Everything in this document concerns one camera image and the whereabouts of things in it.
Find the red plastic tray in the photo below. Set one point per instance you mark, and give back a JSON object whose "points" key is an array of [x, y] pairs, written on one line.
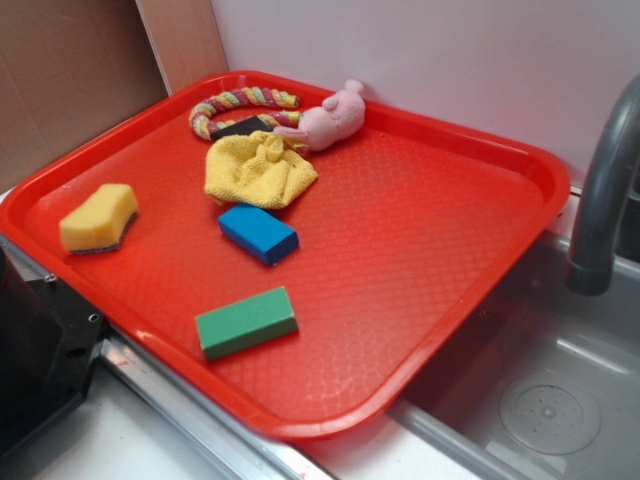
{"points": [[409, 226]]}

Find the grey faucet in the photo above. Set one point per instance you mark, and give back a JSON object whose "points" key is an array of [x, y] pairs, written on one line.
{"points": [[607, 220]]}

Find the blue rectangular block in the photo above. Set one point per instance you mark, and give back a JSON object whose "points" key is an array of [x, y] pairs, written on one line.
{"points": [[259, 233]]}

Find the yellow sponge with grey scourer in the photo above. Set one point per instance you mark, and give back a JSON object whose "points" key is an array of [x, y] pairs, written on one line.
{"points": [[100, 223]]}

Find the black rectangular block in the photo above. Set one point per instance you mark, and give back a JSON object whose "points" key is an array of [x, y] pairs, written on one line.
{"points": [[243, 128]]}

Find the brown cardboard panel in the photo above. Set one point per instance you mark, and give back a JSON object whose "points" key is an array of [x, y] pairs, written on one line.
{"points": [[70, 70]]}

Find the green rectangular block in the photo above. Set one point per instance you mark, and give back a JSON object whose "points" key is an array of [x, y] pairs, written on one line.
{"points": [[246, 323]]}

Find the grey plastic sink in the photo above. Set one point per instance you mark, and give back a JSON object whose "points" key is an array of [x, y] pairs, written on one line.
{"points": [[538, 382]]}

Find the pink plush toy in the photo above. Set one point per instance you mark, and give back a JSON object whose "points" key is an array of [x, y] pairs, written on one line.
{"points": [[338, 117]]}

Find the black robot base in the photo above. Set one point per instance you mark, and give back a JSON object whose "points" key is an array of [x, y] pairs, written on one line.
{"points": [[50, 339]]}

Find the yellow cloth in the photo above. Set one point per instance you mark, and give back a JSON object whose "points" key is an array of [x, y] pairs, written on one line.
{"points": [[256, 169]]}

